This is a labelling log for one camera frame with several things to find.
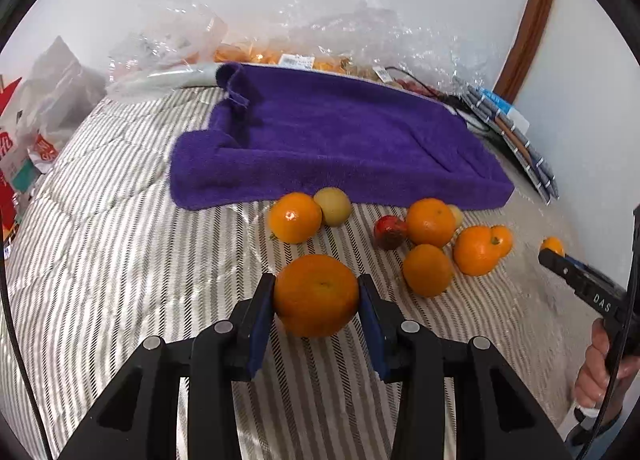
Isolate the orange near yellow fruit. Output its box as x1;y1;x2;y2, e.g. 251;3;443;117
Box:
268;192;322;244

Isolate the pale yellow fruit behind orange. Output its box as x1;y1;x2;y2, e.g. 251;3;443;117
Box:
448;204;464;228

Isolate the grey plastic bag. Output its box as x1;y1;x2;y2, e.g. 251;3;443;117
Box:
17;36;105;162

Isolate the purple towel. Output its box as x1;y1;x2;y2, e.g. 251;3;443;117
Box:
169;64;514;210

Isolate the striped bed quilt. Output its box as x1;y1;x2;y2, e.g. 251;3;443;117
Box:
1;88;593;459

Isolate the front right orange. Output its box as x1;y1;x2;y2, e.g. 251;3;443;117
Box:
401;243;454;298

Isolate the orange behind apple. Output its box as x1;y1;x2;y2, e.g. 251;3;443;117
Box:
406;198;457;248

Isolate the red paper bag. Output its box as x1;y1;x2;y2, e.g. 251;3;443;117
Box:
1;78;26;241

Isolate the left clear plastic bag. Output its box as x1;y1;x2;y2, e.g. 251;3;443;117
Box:
108;0;228;84

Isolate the small orange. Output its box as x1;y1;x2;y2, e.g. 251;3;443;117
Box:
539;237;565;256

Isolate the red apple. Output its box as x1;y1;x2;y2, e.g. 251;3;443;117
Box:
373;215;408;251

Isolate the small right mandarin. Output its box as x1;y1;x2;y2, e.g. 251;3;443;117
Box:
490;225;513;258

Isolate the large orange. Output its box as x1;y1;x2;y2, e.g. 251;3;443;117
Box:
452;226;501;276
273;254;359;339

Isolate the black cable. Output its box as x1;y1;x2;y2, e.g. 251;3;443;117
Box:
384;64;490;134

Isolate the clear bag of mandarins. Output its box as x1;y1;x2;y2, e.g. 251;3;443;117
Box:
213;38;352;74

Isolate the brown wooden door frame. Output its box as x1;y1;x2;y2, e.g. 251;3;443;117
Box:
494;0;554;104

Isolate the crumpled clear plastic bag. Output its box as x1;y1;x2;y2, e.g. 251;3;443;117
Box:
273;0;497;93

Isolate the person's right hand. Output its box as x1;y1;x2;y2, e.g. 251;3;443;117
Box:
574;319;639;420

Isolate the yellow-green round fruit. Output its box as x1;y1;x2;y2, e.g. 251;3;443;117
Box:
314;187;352;227

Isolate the blue tissue pack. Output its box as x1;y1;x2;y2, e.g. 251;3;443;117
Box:
480;87;529;135

